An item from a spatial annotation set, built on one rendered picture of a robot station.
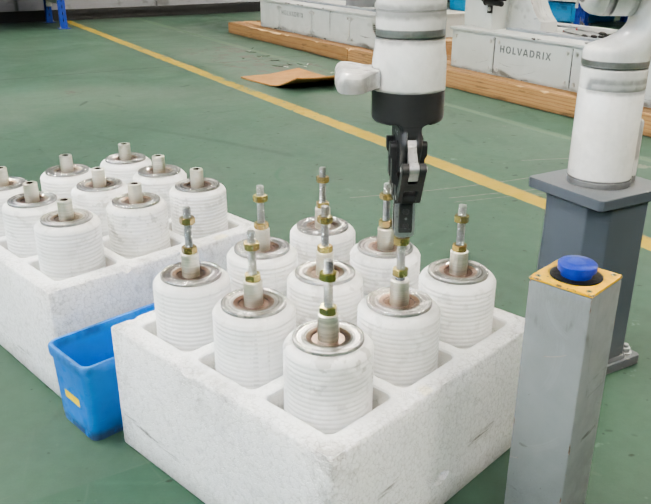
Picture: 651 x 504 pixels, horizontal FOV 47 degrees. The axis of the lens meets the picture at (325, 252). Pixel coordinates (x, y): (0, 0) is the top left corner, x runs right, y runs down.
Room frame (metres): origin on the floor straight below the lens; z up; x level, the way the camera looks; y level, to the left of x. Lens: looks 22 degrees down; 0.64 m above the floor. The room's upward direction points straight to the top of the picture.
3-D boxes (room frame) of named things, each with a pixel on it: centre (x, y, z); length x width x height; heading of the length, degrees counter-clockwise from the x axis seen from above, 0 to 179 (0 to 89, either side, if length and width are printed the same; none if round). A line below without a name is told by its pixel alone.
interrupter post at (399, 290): (0.78, -0.09, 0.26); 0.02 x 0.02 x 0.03
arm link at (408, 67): (0.78, -0.07, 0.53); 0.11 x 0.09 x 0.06; 92
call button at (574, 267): (0.72, -0.26, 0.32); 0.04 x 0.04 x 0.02
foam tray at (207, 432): (0.86, 0.00, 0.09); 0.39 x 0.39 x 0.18; 46
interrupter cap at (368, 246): (0.95, -0.08, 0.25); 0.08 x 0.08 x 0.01
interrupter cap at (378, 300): (0.78, -0.09, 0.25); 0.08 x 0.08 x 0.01
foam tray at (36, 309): (1.23, 0.38, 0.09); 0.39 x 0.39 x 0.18; 44
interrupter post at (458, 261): (0.87, -0.17, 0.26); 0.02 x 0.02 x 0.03
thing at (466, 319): (0.87, -0.17, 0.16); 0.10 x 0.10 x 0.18
